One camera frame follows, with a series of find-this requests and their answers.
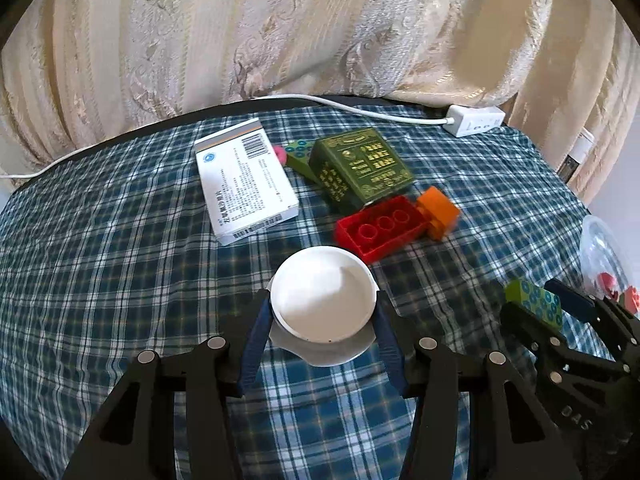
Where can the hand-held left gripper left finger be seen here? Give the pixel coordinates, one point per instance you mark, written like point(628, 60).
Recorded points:
point(254, 342)

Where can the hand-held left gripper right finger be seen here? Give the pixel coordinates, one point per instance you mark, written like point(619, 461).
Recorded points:
point(391, 345)

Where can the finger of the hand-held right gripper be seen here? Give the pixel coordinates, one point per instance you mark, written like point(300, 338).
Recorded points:
point(530, 332)
point(572, 302)

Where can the green block with blue circles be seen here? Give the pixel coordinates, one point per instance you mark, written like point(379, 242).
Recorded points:
point(532, 300)
point(299, 151)

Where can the clear plastic bowl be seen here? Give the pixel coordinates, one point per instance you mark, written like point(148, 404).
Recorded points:
point(597, 245)

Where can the red building block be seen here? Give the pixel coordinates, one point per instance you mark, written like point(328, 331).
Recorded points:
point(380, 232)

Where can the orange building block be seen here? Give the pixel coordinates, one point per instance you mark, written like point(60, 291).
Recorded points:
point(440, 212)

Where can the white medicine box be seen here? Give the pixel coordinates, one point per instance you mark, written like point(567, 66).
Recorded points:
point(245, 180)

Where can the dark green box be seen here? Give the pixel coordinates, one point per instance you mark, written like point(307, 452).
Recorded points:
point(365, 165)

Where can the pink foam roller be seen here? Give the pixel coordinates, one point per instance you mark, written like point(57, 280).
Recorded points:
point(280, 156)

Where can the blue plaid tablecloth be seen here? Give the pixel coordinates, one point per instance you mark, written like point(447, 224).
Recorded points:
point(125, 260)

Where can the white power strip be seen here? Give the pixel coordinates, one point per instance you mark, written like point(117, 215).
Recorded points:
point(475, 120)

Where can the cream patterned curtain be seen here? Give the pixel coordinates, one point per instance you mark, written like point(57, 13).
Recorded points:
point(610, 85)
point(250, 25)

